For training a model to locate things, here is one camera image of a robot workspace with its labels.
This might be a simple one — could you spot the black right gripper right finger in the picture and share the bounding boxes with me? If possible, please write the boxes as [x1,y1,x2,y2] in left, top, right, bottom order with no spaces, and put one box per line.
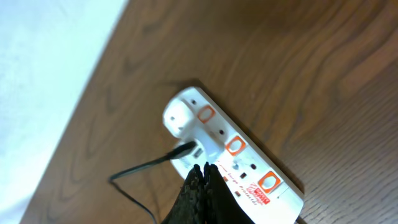
[204,162,254,224]

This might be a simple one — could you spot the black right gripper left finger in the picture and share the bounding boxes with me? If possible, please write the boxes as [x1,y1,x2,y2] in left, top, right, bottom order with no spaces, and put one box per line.
[161,164,205,224]

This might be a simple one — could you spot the black USB charging cable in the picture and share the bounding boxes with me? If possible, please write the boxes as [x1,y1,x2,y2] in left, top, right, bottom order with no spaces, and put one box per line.
[108,140,198,224]

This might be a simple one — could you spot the white USB charger plug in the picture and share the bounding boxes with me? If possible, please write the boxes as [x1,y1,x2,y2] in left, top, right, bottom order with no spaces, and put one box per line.
[163,99,223,171]

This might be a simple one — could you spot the white power strip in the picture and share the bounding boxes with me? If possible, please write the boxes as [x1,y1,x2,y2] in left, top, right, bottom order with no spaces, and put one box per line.
[171,87,304,223]

